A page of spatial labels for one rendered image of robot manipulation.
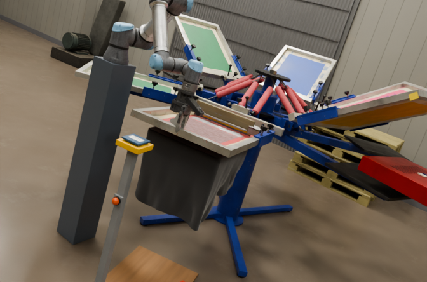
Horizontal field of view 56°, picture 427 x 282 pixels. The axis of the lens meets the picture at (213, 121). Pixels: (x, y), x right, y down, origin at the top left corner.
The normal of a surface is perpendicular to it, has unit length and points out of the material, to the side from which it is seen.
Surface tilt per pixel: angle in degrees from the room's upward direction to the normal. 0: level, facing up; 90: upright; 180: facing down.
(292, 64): 32
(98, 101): 90
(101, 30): 90
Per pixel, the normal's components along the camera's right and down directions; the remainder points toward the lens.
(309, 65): 0.03, -0.73
